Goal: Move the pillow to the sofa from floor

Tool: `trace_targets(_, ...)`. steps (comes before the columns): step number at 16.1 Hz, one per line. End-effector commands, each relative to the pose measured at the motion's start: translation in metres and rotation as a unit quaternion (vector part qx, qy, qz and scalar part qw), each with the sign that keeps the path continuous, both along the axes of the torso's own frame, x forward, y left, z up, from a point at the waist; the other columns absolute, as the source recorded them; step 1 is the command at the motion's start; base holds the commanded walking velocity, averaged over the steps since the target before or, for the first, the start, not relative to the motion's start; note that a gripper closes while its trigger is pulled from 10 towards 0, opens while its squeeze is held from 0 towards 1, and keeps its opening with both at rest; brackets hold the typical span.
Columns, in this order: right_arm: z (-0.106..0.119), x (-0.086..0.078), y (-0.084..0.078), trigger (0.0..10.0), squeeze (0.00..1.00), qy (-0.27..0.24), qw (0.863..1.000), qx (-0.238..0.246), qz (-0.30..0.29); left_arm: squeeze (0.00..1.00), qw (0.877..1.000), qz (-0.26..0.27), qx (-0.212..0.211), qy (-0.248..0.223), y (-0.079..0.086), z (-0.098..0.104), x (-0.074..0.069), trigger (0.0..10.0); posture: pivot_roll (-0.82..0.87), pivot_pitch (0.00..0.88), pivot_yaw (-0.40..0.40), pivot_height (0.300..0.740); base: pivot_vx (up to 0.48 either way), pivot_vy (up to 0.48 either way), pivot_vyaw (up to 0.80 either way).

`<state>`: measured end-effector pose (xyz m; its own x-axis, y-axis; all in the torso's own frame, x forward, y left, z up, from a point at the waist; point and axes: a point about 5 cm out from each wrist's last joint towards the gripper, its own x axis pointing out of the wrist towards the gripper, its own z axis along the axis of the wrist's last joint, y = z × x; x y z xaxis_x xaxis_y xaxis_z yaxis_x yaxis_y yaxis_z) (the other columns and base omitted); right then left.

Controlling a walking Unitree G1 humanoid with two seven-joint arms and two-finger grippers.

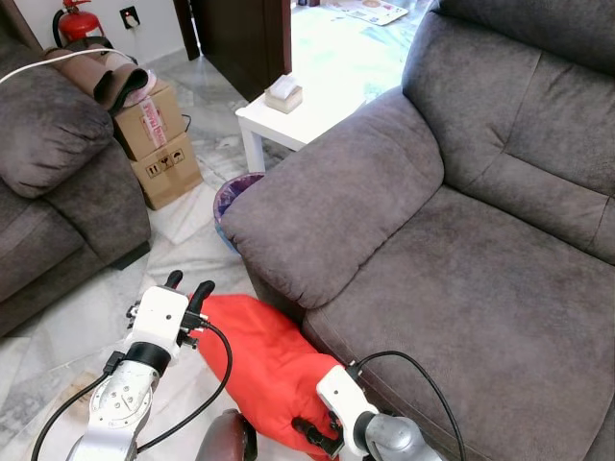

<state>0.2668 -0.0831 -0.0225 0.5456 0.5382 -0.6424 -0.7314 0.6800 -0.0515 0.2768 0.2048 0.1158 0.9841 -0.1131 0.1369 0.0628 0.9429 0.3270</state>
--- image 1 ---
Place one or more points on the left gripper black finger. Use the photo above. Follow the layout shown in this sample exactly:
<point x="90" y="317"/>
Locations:
<point x="174" y="280"/>
<point x="201" y="294"/>

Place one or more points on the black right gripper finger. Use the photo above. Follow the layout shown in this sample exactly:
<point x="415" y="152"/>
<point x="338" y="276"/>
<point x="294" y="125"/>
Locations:
<point x="309" y="434"/>

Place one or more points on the red pillow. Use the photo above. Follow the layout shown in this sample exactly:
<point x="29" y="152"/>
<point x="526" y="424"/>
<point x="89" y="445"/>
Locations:
<point x="264" y="365"/>

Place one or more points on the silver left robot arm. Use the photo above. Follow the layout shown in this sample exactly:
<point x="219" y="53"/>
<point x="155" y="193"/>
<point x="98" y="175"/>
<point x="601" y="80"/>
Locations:
<point x="120" y="403"/>

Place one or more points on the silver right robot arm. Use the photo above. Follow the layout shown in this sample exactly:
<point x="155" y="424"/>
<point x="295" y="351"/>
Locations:
<point x="394" y="440"/>

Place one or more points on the grey fabric sofa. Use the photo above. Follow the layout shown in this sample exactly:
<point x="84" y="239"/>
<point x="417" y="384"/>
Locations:
<point x="461" y="250"/>
<point x="58" y="182"/>

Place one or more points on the purple waste basket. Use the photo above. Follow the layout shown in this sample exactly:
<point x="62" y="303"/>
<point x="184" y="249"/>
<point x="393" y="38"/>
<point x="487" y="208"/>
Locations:
<point x="231" y="197"/>

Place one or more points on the cardboard box with black symbols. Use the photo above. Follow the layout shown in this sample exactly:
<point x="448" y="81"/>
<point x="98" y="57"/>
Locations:
<point x="168" y="173"/>

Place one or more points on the cardboard box with red tape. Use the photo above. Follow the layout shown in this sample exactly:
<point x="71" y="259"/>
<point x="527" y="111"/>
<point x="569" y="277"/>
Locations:
<point x="144" y="125"/>

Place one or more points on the white side table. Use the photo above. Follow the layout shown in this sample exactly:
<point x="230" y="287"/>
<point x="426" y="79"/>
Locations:
<point x="298" y="120"/>

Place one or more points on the brown rolled mats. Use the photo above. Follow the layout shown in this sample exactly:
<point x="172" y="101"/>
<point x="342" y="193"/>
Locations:
<point x="106" y="79"/>

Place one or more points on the beige tissue box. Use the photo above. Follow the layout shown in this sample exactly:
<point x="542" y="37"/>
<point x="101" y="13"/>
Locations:
<point x="283" y="96"/>

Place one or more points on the dark wooden door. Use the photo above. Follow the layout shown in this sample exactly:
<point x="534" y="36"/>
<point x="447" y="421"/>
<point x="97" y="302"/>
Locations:
<point x="240" y="43"/>

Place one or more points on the red fire extinguisher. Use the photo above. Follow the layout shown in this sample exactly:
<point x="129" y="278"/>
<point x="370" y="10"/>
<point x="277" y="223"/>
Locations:
<point x="79" y="23"/>

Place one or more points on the printed paper sheets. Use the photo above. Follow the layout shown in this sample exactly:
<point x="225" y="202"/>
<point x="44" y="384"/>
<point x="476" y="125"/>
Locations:
<point x="370" y="10"/>

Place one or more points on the black wall socket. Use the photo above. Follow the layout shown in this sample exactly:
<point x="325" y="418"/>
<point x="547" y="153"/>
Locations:
<point x="129" y="16"/>

